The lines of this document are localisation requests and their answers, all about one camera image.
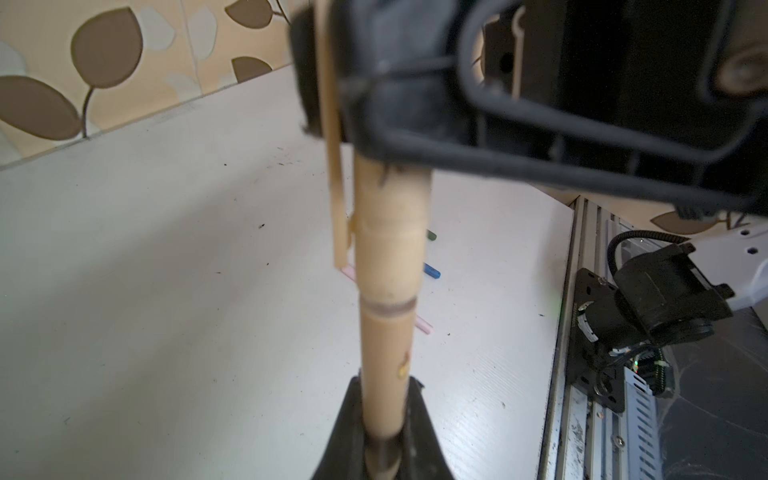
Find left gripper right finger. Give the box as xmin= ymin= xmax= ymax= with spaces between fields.
xmin=398 ymin=376 xmax=454 ymax=480

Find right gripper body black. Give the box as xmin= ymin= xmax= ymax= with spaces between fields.
xmin=467 ymin=1 xmax=767 ymax=215

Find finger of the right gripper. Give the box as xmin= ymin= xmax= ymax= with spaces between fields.
xmin=327 ymin=1 xmax=475 ymax=168

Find tan pen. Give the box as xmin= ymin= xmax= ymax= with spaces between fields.
xmin=360 ymin=298 xmax=417 ymax=479

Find tan pen cap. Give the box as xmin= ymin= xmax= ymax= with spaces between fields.
xmin=313 ymin=1 xmax=432 ymax=316

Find blue pen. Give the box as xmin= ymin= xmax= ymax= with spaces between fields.
xmin=423 ymin=263 xmax=441 ymax=279

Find pink pen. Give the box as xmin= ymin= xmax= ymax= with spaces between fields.
xmin=341 ymin=265 xmax=433 ymax=335

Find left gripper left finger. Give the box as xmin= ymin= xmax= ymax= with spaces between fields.
xmin=311 ymin=376 xmax=368 ymax=480

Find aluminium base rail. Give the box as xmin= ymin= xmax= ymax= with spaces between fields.
xmin=538 ymin=197 xmax=663 ymax=479

